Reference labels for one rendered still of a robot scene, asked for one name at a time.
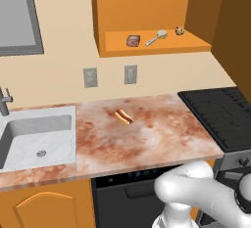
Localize pink bar soap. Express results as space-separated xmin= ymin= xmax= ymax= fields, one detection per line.
xmin=125 ymin=34 xmax=141 ymax=48

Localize white dish brush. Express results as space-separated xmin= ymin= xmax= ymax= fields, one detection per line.
xmin=144 ymin=29 xmax=169 ymax=47

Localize orange cabinet door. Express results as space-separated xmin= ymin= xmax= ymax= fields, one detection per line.
xmin=211 ymin=0 xmax=251 ymax=103

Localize hot dog in bun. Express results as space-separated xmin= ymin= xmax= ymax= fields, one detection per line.
xmin=114 ymin=109 xmax=135 ymax=125

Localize black hob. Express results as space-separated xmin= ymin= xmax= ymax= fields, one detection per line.
xmin=176 ymin=86 xmax=251 ymax=153

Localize white kitchen sink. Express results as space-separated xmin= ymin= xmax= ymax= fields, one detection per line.
xmin=0 ymin=105 xmax=77 ymax=174

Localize black dishwasher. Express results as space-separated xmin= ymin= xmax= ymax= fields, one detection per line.
xmin=90 ymin=163 xmax=184 ymax=228

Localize grey tap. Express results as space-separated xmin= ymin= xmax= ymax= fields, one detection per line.
xmin=0 ymin=86 xmax=14 ymax=116

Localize grey oven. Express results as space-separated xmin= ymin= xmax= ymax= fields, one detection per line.
xmin=195 ymin=150 xmax=251 ymax=228

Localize black oven knob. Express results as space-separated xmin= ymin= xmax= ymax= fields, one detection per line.
xmin=238 ymin=156 xmax=250 ymax=167

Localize orange base cupboard door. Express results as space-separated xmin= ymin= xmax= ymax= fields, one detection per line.
xmin=0 ymin=178 xmax=97 ymax=228

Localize grey framed window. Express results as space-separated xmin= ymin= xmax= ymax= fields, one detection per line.
xmin=0 ymin=0 xmax=45 ymax=57

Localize grey wall switch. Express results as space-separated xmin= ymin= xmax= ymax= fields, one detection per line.
xmin=124 ymin=64 xmax=138 ymax=85

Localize grey wall socket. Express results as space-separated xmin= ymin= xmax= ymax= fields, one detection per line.
xmin=82 ymin=67 xmax=99 ymax=89

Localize orange open wall cabinet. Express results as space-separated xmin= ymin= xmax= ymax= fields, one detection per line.
xmin=90 ymin=0 xmax=227 ymax=59

